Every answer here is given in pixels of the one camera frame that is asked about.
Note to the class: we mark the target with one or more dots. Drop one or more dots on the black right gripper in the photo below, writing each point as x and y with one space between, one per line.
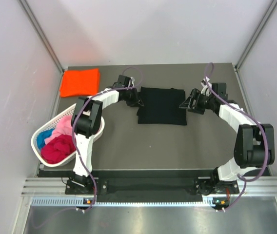
195 94

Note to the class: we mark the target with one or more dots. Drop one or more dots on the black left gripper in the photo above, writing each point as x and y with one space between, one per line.
135 99

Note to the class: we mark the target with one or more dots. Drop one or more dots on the black t-shirt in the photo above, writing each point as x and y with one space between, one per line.
161 106

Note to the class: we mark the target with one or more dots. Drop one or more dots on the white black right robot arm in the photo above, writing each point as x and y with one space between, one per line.
254 146

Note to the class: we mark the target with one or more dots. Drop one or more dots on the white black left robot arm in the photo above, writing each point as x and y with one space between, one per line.
86 125

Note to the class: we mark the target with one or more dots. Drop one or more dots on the folded orange t-shirt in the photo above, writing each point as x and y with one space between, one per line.
80 83

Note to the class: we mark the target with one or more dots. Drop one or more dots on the pink t-shirt in basket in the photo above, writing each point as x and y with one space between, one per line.
63 127

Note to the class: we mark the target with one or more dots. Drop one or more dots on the magenta t-shirt in basket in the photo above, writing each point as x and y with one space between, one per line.
58 149

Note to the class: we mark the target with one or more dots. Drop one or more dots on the white plastic laundry basket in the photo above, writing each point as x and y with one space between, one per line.
52 124

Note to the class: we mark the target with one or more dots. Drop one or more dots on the blue t-shirt in basket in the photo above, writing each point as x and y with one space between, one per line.
42 137

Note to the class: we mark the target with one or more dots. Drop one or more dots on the left aluminium frame post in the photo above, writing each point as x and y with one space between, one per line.
41 34

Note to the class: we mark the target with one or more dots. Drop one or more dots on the aluminium frame post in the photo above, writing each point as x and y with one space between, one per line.
41 34
256 34

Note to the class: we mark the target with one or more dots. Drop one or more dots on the right aluminium frame post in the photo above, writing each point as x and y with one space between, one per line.
256 34

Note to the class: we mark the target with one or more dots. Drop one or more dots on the slotted grey cable duct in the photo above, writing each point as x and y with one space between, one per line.
86 202

